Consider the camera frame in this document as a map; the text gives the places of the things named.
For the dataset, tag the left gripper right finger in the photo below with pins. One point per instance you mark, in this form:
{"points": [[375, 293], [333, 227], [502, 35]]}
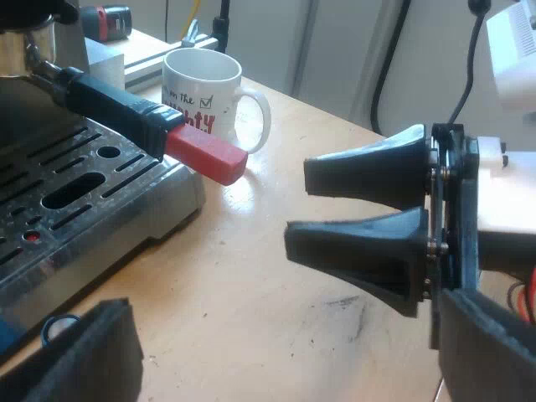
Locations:
{"points": [[490, 360]]}

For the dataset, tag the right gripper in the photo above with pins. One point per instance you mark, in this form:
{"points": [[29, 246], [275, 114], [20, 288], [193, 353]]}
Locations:
{"points": [[458, 209]]}

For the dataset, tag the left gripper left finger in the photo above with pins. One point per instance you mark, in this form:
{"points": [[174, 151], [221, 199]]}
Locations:
{"points": [[92, 364]]}

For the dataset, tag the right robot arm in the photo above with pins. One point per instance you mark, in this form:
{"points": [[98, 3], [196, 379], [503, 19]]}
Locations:
{"points": [[506, 201]]}

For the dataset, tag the bright blue tamper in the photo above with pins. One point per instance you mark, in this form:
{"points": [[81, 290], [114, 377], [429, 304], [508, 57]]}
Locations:
{"points": [[47, 324]]}

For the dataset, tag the steel espresso machine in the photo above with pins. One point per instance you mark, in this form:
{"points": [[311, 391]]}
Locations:
{"points": [[125, 201]]}

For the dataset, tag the white mug with red and black print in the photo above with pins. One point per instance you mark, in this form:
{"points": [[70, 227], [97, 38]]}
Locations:
{"points": [[188, 90]]}

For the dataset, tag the black tripod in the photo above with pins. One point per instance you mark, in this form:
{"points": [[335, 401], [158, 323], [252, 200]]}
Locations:
{"points": [[222, 25]]}

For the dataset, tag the metal block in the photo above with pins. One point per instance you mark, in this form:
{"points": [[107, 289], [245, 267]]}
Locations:
{"points": [[104, 63]]}

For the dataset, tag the red and black power tool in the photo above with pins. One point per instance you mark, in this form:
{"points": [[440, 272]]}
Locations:
{"points": [[106, 23]]}

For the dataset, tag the aluminium rail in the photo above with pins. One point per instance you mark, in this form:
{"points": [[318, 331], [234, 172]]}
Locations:
{"points": [[144, 69]]}

